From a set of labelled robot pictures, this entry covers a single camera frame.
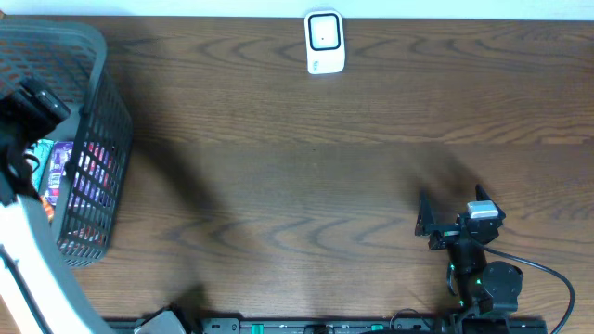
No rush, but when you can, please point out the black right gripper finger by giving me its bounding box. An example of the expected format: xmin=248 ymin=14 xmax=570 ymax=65
xmin=415 ymin=191 xmax=435 ymax=237
xmin=475 ymin=184 xmax=492 ymax=201

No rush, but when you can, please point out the purple snack package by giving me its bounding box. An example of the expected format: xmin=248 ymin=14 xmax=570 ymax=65
xmin=44 ymin=140 xmax=115 ymax=214

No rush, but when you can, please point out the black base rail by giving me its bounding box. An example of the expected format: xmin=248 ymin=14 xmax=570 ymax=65
xmin=182 ymin=316 xmax=548 ymax=334

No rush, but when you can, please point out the grey plastic mesh basket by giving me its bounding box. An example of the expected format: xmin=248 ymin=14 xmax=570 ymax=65
xmin=1 ymin=19 xmax=133 ymax=267

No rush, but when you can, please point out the teal snack packet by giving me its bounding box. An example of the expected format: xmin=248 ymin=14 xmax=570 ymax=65
xmin=27 ymin=139 xmax=55 ymax=190

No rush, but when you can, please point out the small orange white packet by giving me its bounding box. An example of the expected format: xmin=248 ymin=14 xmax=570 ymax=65
xmin=41 ymin=197 xmax=55 ymax=222

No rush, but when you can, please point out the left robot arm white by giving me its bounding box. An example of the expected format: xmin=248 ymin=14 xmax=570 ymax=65
xmin=1 ymin=77 xmax=112 ymax=333

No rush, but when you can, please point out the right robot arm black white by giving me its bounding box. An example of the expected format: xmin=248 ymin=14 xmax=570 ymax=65
xmin=415 ymin=186 xmax=523 ymax=333

